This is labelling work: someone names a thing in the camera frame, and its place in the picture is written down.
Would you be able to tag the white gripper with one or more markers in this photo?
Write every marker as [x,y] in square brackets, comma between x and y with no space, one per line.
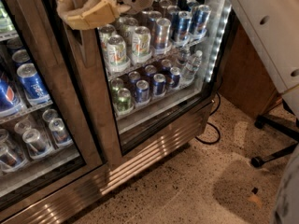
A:
[82,15]

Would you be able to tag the glass fridge door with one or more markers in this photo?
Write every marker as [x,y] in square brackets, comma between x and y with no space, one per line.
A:
[118,133]
[27,37]

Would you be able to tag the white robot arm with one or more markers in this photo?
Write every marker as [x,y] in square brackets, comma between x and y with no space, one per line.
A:
[271,27]

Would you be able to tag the steel fridge base grille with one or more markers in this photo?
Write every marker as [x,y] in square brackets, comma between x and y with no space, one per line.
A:
[155,143]

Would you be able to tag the front 7up can left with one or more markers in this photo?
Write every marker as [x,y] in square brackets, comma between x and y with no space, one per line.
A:
[117,59]

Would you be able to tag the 7up can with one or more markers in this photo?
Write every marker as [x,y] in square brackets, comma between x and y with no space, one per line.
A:
[140,47]
[117,59]

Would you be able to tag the front 7up can right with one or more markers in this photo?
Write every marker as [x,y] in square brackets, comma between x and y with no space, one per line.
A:
[140,47]

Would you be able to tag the front Red Bull can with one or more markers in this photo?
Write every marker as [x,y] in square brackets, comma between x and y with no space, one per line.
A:
[161,35]

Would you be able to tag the red bull can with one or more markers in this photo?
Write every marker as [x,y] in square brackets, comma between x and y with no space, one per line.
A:
[182,27]
[200,17]
[161,35]

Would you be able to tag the green soda can front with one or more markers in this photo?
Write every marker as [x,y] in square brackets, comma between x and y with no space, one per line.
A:
[124,102]

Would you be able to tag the Red Bull can middle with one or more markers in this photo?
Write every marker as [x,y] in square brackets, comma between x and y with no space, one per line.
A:
[182,27]

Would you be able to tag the blue soda can front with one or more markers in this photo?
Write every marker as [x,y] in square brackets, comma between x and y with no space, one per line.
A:
[142,92]

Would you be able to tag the blue soda can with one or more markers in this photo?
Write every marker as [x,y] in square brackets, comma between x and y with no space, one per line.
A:
[142,92]
[158,84]
[173,77]

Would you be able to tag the blue soda can middle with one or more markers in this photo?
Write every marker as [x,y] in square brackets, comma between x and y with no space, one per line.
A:
[158,84]

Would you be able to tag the front blue Pepsi can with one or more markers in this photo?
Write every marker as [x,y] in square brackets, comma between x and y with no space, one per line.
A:
[35,90]

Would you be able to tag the blue soda can right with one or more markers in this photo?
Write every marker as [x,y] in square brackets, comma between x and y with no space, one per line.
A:
[173,77]

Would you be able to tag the Red Bull can right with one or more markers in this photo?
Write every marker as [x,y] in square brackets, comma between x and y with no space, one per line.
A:
[200,17]

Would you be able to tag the clear water bottle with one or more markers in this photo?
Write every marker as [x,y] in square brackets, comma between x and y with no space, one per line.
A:
[191,67]

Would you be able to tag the large Pepsi can left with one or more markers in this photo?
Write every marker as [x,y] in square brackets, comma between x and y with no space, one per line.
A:
[10,101]

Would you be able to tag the silver blue can lower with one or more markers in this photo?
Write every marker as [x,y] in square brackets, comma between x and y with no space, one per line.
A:
[60,134]

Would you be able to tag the silver can lower left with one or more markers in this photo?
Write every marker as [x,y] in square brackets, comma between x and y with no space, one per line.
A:
[37,145]

